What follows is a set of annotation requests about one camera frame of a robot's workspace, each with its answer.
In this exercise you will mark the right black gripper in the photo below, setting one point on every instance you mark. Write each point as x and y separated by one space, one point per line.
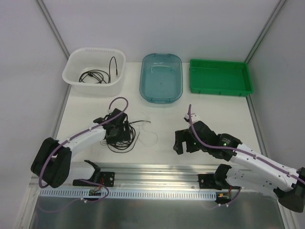
187 139

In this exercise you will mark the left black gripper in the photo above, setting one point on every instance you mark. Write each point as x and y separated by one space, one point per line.
124 131

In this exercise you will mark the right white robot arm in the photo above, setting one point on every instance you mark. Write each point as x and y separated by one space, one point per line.
285 184

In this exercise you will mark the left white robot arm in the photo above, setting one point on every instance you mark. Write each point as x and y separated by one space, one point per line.
52 163

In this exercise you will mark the white translucent plastic tub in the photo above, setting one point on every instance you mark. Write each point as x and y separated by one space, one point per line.
95 71

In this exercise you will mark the blue translucent plastic container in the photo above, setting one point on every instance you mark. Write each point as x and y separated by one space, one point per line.
161 80

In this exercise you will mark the green plastic tray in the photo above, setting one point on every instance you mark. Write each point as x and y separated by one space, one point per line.
220 78

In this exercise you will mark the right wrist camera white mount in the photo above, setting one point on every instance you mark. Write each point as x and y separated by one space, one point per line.
194 117

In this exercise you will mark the aluminium mounting rail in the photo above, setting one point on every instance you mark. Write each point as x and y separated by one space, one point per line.
156 177

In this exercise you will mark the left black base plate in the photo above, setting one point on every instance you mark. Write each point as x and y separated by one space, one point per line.
105 178

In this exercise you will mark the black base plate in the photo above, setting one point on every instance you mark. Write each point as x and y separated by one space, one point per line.
105 178
207 181

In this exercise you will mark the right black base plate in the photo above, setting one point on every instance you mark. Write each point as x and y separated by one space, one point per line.
207 181

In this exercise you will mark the white slotted cable duct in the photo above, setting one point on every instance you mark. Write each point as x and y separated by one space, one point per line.
129 194

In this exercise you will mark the aluminium corner post left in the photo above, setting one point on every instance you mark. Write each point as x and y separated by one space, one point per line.
47 16

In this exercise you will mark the aluminium corner post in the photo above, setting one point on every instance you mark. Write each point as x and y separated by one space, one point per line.
275 12
47 16

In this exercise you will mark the aluminium corner post right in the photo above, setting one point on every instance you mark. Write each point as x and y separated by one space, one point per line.
275 12

